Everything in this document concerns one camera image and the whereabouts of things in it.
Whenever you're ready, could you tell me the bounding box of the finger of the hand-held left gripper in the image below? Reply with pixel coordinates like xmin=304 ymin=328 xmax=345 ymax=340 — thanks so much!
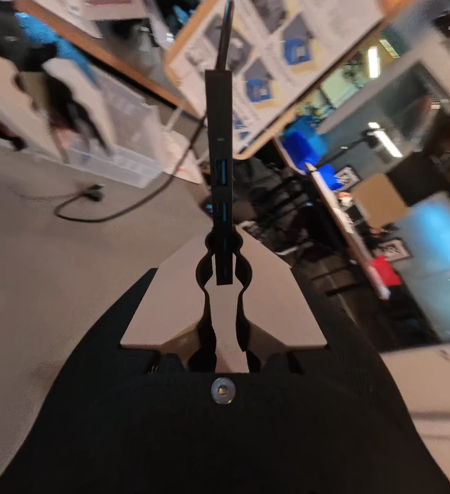
xmin=41 ymin=57 xmax=117 ymax=155
xmin=0 ymin=50 xmax=62 ymax=163

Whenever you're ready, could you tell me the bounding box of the long wooden table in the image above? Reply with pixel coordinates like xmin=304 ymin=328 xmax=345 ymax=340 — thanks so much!
xmin=305 ymin=162 xmax=392 ymax=302
xmin=273 ymin=137 xmax=311 ymax=179

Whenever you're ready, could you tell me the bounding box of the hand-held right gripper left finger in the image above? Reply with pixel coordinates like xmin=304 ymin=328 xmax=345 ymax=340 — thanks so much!
xmin=120 ymin=227 xmax=216 ymax=355

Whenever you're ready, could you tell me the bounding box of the poster sign on wooden board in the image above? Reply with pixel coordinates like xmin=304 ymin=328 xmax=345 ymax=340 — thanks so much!
xmin=163 ymin=0 xmax=388 ymax=160

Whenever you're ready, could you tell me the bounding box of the slim black usb hub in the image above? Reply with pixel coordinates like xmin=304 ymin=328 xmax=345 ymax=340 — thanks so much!
xmin=204 ymin=69 xmax=236 ymax=286

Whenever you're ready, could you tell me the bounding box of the blue plastic bin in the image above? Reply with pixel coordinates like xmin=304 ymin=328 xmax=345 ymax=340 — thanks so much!
xmin=318 ymin=164 xmax=344 ymax=191
xmin=281 ymin=129 xmax=328 ymax=167

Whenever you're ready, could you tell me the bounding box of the white sign stand base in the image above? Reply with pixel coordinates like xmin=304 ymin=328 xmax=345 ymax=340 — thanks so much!
xmin=159 ymin=131 xmax=207 ymax=184

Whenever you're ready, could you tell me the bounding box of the small red bin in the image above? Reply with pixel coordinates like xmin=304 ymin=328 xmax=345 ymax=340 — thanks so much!
xmin=370 ymin=257 xmax=402 ymax=287

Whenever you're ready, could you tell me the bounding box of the black adapter with cable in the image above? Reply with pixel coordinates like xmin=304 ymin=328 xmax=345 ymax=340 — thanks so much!
xmin=53 ymin=0 xmax=236 ymax=223

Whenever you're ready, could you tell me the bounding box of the framed tag sign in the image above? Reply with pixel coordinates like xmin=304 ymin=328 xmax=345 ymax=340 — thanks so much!
xmin=335 ymin=166 xmax=361 ymax=190
xmin=376 ymin=239 xmax=413 ymax=264

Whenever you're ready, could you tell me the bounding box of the black tripod light stand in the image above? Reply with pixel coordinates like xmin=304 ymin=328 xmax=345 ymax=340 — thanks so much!
xmin=325 ymin=127 xmax=381 ymax=167

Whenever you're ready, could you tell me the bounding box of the clear plastic drawer box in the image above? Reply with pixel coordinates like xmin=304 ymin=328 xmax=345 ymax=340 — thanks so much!
xmin=67 ymin=73 xmax=165 ymax=188

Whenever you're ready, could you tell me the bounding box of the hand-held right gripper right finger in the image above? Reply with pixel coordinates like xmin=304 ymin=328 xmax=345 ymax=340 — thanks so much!
xmin=233 ymin=227 xmax=328 ymax=354

